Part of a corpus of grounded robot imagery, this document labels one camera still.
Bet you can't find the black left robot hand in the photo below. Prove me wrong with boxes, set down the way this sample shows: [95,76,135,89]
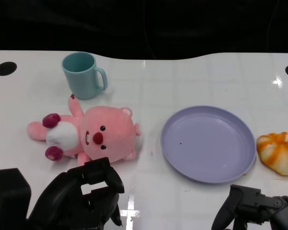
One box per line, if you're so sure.
[0,157,125,230]

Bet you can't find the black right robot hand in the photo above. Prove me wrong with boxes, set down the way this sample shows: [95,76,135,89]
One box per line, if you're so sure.
[211,184,288,230]

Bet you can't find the pink plush beaver doll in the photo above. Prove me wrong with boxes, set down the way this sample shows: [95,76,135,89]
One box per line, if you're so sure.
[26,93,142,166]

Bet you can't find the lavender plastic plate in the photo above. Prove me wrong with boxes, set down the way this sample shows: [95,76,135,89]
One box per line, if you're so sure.
[160,105,257,184]

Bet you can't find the orange white pumpkin bread toy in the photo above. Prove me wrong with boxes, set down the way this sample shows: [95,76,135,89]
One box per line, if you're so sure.
[256,131,288,177]

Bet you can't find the teal plastic mug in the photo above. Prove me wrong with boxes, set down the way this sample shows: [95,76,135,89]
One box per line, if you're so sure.
[61,51,108,100]

